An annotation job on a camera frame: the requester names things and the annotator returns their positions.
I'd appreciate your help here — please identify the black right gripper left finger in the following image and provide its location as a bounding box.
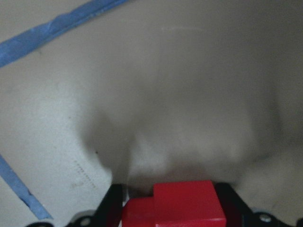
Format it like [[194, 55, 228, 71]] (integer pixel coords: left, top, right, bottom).
[[94, 184, 123, 227]]

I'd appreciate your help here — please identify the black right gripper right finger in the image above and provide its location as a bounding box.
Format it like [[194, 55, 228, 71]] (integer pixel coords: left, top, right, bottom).
[[215, 183, 253, 227]]

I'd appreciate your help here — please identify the red toy block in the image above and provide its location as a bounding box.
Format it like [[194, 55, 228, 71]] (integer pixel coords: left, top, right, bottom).
[[122, 180, 227, 227]]

